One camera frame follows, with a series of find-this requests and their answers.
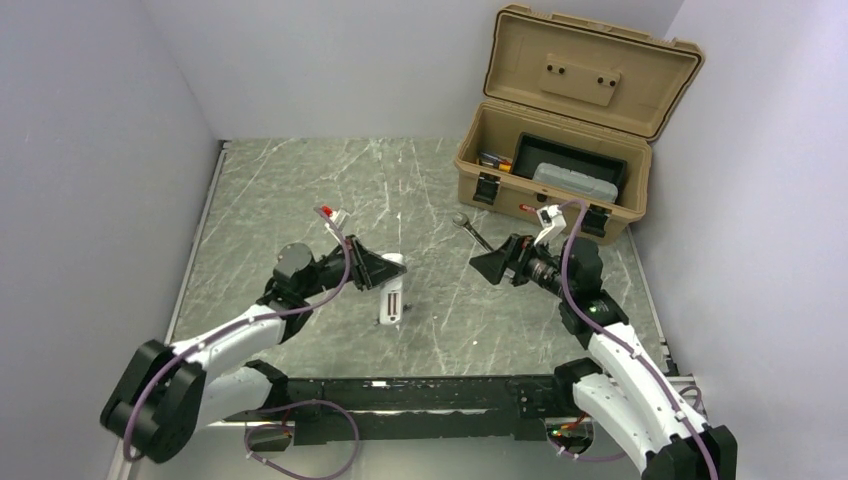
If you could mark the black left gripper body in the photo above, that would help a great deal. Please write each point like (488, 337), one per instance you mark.
(354, 271)

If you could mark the silver open-end wrench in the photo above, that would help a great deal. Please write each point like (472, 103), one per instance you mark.
(462, 221)

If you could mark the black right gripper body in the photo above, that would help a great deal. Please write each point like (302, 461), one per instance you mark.
(521, 251)

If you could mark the black toolbox latch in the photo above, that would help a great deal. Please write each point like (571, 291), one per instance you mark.
(486, 189)
(595, 220)

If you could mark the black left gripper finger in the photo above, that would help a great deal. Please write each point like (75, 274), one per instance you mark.
(377, 280)
(376, 265)

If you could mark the black toolbox left latch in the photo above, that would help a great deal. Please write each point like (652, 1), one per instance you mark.
(486, 189)

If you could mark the tan plastic toolbox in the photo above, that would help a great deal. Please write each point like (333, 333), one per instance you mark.
(607, 89)

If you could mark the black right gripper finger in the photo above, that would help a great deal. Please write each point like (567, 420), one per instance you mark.
(493, 273)
(494, 260)

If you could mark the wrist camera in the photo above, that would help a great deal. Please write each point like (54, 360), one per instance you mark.
(552, 222)
(335, 220)

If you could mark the black toolbox right latch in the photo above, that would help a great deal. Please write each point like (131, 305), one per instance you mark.
(595, 220)

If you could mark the black tray in toolbox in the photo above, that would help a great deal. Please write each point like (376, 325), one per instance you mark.
(531, 150)

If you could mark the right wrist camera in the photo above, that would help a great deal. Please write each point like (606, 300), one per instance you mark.
(552, 222)

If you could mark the white remote control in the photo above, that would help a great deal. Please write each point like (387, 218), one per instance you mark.
(391, 302)

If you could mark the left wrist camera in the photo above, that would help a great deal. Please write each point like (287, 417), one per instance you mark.
(335, 220)

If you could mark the grey plastic case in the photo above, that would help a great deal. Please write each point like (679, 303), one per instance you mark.
(574, 181)

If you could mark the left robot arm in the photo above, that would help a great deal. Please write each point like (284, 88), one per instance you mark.
(167, 392)

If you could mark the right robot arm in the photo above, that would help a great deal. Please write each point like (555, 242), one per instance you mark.
(617, 384)

